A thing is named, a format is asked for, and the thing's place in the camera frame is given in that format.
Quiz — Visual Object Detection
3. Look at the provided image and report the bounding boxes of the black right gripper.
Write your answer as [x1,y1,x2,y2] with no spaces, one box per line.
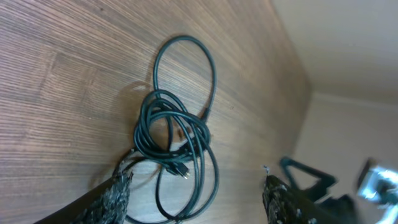
[279,157,360,224]

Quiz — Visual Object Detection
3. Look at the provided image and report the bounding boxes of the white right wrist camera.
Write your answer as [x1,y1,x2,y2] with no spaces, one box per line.
[356,158,397,224]

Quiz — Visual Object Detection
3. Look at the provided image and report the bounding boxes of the black USB-A cable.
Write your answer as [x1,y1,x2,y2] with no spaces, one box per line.
[123,89,220,224]

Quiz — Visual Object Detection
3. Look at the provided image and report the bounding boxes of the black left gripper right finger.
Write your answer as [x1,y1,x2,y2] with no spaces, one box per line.
[262,164,340,224]

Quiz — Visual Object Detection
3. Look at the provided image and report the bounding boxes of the black USB-C cable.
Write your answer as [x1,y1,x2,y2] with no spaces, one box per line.
[152,34,218,150]

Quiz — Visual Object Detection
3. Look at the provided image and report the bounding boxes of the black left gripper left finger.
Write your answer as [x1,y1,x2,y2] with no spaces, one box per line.
[35,172,133,224]

